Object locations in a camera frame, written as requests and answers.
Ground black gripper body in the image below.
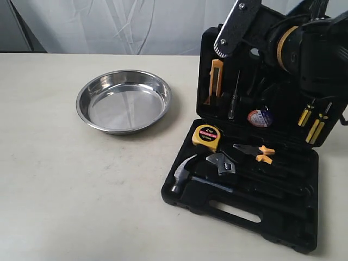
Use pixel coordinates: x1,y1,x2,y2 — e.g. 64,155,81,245
238,5,310,73

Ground black plastic tool case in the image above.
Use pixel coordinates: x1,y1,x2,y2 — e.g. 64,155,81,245
161,29,342,254

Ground adjustable wrench black handle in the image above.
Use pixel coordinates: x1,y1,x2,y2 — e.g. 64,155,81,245
206,153,236,176

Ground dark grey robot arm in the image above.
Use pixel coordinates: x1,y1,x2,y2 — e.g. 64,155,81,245
209,1,347,118

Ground yellow utility knife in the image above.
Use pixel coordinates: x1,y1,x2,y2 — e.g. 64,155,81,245
205,59,223,105

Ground roll of electrical tape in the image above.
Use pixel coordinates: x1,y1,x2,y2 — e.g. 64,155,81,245
247,109,274,128

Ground yellow black screwdriver left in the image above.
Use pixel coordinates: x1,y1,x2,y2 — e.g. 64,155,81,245
297,99,315,127

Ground yellow black screwdriver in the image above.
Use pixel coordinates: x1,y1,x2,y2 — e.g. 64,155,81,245
297,99,315,127
306,102,332,145

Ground yellow black screwdriver right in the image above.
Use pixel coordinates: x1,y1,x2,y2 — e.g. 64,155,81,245
306,102,332,145

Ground yellow tape measure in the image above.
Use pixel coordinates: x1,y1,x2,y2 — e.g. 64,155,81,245
191,125,221,153

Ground round stainless steel pan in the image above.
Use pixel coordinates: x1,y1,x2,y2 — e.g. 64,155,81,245
76,70,173,135

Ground white wrinkled backdrop curtain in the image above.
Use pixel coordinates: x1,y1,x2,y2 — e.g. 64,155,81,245
8,0,348,57

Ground clear handle test screwdriver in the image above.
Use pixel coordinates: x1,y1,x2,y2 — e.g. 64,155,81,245
228,70,240,120

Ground yellow handled pliers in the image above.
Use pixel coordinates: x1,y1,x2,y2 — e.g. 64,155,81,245
233,144,275,165

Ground claw hammer black handle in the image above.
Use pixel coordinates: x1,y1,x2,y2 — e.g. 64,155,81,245
170,153,272,202

